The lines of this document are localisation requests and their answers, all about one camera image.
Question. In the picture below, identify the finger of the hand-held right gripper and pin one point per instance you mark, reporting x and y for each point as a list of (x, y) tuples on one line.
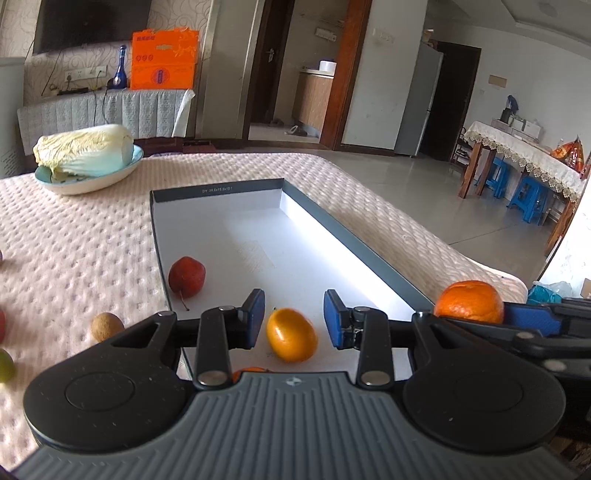
[(524, 342), (531, 317)]

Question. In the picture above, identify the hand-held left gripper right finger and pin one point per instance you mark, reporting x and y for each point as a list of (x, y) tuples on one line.
[(333, 318)]

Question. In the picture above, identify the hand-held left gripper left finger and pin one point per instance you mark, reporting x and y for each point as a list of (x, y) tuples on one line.
[(254, 318)]

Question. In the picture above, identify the smooth orange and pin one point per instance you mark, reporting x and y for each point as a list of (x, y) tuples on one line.
[(292, 335), (251, 370)]

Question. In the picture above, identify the bumpy mandarin orange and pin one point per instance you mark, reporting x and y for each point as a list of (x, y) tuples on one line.
[(469, 302)]

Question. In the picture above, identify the small red apple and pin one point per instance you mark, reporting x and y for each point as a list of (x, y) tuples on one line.
[(1, 323), (186, 276)]

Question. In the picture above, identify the grey box with white inside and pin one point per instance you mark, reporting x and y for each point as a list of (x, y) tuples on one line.
[(240, 230)]

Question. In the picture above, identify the teal plastic bag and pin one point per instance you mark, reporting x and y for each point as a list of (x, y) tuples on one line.
[(545, 293)]

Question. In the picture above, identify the blue plastic stool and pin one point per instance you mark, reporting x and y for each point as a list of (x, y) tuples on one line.
[(526, 194), (501, 173)]

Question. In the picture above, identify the small brown fruit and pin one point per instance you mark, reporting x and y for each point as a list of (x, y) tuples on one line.
[(107, 326)]

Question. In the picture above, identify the orange snack bags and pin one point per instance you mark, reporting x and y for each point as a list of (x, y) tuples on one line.
[(570, 154)]

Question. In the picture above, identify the wooden table with lace cloth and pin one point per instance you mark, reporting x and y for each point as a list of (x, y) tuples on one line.
[(517, 150)]

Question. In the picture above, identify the white cardboard box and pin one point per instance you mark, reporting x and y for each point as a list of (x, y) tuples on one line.
[(531, 129)]

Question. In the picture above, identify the grey slippers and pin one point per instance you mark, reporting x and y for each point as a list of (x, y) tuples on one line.
[(295, 130)]

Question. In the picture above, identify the dark blue appliance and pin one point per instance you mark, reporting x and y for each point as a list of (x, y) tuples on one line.
[(510, 108)]

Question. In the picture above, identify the light blue plate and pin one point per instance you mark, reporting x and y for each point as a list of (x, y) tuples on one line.
[(87, 184)]

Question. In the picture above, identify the wooden kitchen cabinet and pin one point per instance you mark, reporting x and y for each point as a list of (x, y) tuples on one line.
[(314, 101)]

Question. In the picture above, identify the grey refrigerator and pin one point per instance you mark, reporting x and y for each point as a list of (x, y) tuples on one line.
[(415, 101)]

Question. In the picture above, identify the napa cabbage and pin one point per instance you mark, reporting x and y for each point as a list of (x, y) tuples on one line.
[(83, 147)]

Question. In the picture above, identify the white pot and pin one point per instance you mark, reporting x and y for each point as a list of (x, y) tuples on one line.
[(328, 66)]

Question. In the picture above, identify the small green fruit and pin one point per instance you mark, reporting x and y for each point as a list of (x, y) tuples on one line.
[(4, 365)]

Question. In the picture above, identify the orange gift box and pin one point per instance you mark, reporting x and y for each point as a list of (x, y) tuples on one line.
[(161, 64)]

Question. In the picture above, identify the cloth-covered cabinet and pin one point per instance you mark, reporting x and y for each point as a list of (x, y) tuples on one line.
[(69, 113)]

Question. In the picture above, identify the blue glass bottle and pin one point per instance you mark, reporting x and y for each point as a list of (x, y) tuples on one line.
[(119, 76)]

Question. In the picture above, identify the black power strip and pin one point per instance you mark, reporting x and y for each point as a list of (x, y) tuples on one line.
[(74, 91)]

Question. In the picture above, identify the white chest freezer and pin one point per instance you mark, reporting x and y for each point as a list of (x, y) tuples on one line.
[(9, 120)]

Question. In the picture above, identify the black television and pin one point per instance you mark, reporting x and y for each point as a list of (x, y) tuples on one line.
[(92, 23)]

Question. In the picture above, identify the beige wall notice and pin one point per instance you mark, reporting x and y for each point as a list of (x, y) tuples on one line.
[(498, 81)]

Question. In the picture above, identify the brown wooden door frame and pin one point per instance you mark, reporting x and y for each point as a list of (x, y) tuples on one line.
[(346, 69)]

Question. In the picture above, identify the white wall socket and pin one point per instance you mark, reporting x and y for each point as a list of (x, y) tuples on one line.
[(85, 72)]

